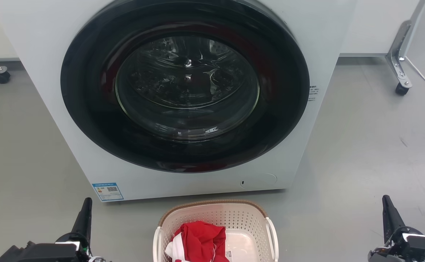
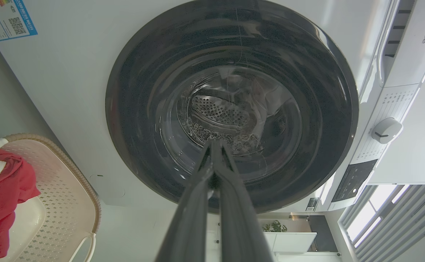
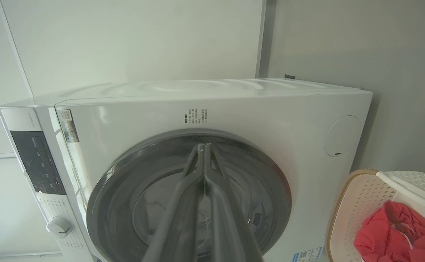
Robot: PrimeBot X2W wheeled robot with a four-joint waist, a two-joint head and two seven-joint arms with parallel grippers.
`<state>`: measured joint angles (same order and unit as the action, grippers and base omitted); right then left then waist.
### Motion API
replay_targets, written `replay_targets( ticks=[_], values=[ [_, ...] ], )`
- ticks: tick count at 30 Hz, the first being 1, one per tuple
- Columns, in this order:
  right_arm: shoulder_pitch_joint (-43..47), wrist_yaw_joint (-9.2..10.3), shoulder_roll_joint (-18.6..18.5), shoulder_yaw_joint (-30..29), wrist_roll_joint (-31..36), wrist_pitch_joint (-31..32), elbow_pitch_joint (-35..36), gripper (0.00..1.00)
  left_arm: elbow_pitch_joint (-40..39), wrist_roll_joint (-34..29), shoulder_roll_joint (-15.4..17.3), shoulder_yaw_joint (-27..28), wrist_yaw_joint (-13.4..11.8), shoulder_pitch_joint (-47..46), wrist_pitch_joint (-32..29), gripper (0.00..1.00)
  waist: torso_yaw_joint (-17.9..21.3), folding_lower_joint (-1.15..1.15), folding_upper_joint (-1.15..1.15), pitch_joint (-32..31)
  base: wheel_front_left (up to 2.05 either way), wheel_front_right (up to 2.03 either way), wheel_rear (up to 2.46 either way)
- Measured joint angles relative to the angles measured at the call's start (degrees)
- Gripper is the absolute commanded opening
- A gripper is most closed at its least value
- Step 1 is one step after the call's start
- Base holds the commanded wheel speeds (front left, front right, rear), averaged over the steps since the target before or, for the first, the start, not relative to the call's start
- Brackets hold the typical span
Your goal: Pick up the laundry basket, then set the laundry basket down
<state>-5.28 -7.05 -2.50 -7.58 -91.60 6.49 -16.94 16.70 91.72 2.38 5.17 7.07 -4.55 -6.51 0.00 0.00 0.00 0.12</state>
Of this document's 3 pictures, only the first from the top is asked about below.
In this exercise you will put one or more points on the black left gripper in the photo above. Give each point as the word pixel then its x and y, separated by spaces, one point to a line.
pixel 48 251

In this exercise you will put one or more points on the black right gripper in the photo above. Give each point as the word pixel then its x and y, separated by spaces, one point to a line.
pixel 416 248

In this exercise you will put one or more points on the cream perforated laundry basket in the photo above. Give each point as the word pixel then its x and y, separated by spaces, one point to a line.
pixel 241 218

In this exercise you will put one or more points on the blue energy label sticker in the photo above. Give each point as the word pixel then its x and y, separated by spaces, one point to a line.
pixel 107 191

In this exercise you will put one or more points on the white garment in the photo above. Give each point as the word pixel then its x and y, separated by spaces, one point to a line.
pixel 175 249

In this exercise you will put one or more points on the round black washing machine door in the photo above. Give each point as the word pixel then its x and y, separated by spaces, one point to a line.
pixel 88 109

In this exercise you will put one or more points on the red garment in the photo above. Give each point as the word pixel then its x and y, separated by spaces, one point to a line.
pixel 201 240

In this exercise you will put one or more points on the black caster wheel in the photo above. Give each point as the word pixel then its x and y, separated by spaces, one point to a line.
pixel 1 77
pixel 401 89

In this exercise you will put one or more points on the round white filter cover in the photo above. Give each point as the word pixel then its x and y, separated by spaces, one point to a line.
pixel 261 181

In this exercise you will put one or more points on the small black text sticker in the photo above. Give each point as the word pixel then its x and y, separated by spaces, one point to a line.
pixel 313 93

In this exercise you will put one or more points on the small white barcode label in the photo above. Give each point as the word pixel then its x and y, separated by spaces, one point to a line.
pixel 228 253

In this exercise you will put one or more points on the white front-load washing machine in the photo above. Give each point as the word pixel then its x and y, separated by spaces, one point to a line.
pixel 52 43

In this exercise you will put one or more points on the angled metal stand bracket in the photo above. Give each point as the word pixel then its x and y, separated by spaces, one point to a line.
pixel 399 51

